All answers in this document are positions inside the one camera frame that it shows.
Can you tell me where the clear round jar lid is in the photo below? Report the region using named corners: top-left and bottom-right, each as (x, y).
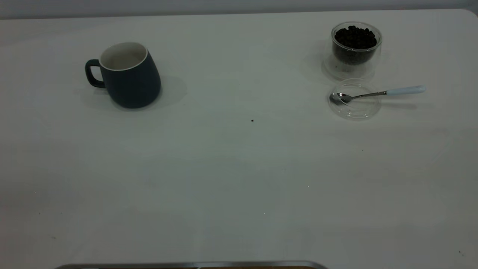
top-left (328, 78), bottom-right (382, 120)

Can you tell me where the clear glass jar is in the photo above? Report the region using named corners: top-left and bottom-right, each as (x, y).
top-left (322, 21), bottom-right (383, 81)

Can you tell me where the roasted coffee beans pile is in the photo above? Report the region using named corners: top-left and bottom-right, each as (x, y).
top-left (333, 25), bottom-right (378, 66)

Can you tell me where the dark blue ceramic mug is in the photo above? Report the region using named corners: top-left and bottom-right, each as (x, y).
top-left (85, 42), bottom-right (162, 109)

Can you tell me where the metal spoon light blue handle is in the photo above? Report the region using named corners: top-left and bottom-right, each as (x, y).
top-left (329, 86), bottom-right (426, 105)

